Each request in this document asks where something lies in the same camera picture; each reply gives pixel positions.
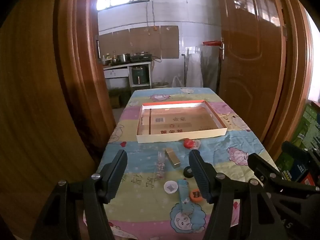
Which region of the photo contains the shallow cardboard box tray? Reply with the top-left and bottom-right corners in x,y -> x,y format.
136,100 -> 228,144

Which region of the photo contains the clear plastic sheet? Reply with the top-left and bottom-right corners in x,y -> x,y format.
186,44 -> 220,88

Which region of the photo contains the cardboard sheet on wall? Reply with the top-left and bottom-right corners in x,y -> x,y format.
98,25 -> 180,59

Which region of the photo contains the green air fryer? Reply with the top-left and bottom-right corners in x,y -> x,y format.
132,66 -> 149,85

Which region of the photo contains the wooden door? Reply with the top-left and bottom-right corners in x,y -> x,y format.
216,0 -> 287,140

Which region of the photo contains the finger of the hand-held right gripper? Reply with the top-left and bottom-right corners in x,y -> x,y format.
247,153 -> 320,200
282,141 -> 320,167

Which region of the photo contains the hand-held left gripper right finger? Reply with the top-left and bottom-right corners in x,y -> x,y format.
189,149 -> 288,240

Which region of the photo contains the green printed box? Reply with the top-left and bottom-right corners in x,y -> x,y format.
275,101 -> 320,183

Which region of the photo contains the wooden door jamb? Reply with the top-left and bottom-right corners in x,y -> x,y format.
0,0 -> 117,240
262,0 -> 314,160

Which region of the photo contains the black stove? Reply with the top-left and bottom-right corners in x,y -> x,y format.
130,52 -> 152,62

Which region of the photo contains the orange cap with black print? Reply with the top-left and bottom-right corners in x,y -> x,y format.
189,189 -> 203,203

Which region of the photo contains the wooden block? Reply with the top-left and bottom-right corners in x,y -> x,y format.
164,148 -> 181,168

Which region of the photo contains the clear plastic bead tube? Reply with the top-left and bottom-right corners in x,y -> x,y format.
155,151 -> 167,180

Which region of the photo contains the white kitchen counter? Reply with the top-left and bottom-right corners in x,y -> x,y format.
103,61 -> 152,89

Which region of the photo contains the cartoon printed tablecloth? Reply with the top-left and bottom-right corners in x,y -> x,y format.
84,87 -> 280,240

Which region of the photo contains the teal floral lighter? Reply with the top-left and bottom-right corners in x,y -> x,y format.
177,179 -> 192,214

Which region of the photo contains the white bottle cap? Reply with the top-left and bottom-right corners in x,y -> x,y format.
164,181 -> 178,195

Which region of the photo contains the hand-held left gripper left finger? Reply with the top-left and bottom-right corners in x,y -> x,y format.
31,149 -> 128,240

